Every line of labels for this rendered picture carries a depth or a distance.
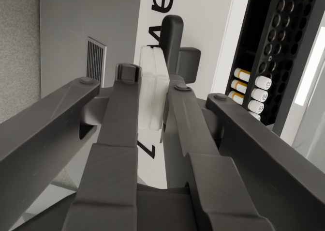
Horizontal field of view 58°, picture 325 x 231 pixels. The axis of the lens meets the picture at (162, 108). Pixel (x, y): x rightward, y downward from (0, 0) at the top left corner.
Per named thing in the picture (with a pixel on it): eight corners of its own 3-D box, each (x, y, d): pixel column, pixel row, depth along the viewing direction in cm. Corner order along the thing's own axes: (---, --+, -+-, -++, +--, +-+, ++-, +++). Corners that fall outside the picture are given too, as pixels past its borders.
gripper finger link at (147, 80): (147, 130, 16) (133, 129, 15) (146, 85, 22) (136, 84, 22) (155, 76, 14) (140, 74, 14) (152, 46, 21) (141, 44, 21)
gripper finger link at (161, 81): (155, 76, 14) (169, 78, 14) (152, 46, 21) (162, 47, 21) (147, 130, 16) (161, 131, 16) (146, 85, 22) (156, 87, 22)
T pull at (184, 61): (147, 110, 23) (157, 117, 22) (161, 12, 20) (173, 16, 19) (181, 104, 25) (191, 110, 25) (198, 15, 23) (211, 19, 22)
